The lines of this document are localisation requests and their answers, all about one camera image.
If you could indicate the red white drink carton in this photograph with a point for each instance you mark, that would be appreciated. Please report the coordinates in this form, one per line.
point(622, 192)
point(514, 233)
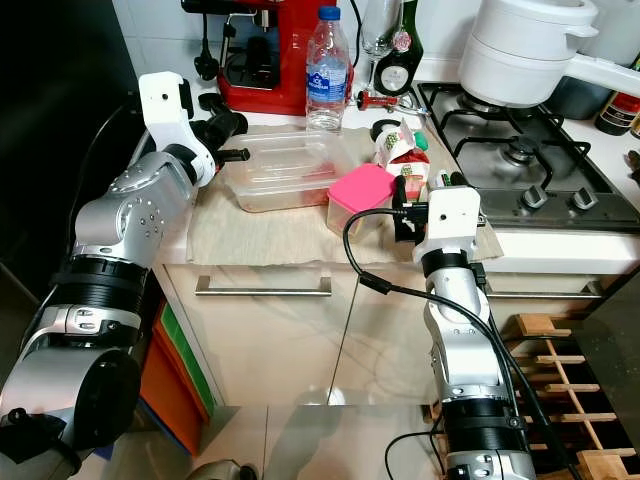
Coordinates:
point(405, 150)

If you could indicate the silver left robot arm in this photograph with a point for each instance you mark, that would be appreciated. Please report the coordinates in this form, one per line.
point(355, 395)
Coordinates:
point(130, 215)

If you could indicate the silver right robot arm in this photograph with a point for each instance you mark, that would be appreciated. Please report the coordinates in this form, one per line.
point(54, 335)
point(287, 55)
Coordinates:
point(460, 340)

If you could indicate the large dark steel fridge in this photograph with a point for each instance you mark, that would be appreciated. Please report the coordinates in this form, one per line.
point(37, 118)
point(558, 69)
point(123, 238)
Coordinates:
point(60, 150)

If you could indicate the small grey fridge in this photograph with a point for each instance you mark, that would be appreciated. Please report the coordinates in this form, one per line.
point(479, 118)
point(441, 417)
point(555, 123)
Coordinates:
point(620, 350)

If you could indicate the pink lidded small container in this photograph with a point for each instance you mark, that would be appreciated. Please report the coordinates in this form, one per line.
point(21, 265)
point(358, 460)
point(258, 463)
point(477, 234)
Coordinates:
point(360, 190)

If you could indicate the large clear food container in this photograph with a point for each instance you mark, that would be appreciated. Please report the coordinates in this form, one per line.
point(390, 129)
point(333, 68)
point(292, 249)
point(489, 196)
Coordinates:
point(285, 188)

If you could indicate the black power plug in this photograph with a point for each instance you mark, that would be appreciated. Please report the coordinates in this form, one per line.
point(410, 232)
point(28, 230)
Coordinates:
point(203, 68)

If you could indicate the black gas stove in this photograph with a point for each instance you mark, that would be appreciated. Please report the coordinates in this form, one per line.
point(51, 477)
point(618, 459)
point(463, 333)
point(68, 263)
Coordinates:
point(525, 150)

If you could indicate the red coffee machine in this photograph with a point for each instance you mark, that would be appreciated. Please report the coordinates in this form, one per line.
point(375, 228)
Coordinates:
point(290, 60)

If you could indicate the beige woven place mat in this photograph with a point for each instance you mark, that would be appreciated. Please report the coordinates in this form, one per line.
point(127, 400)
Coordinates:
point(270, 240)

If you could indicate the clear water bottle blue label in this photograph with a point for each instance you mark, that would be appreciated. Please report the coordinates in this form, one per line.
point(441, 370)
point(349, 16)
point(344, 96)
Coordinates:
point(328, 80)

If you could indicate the dark bottle with round tag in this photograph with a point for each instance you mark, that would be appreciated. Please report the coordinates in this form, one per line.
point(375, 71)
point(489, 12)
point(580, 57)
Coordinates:
point(395, 75)

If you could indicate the clear wine glass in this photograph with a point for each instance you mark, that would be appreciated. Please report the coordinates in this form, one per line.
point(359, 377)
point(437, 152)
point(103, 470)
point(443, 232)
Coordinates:
point(377, 25)

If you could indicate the dark sauce bottle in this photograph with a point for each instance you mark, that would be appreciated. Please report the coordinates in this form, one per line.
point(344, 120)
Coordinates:
point(620, 115)

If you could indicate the beige kitchen cabinet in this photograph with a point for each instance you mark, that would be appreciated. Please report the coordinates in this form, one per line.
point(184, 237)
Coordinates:
point(260, 340)

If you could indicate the wooden slatted rack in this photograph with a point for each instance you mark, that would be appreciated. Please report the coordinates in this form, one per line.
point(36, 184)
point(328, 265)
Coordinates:
point(550, 350)

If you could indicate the green board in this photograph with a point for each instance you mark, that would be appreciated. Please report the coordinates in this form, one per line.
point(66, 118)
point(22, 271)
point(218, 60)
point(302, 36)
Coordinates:
point(190, 360)

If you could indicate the grey robot left foot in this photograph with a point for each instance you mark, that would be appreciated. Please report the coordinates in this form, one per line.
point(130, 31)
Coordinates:
point(220, 471)

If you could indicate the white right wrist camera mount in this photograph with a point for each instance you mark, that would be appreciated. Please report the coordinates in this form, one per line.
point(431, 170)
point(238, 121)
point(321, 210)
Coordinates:
point(453, 215)

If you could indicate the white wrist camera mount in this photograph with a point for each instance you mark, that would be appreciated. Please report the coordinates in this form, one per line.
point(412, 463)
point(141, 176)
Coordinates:
point(160, 105)
point(453, 215)

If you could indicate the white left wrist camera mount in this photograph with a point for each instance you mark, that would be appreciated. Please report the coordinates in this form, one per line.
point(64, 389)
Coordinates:
point(160, 105)

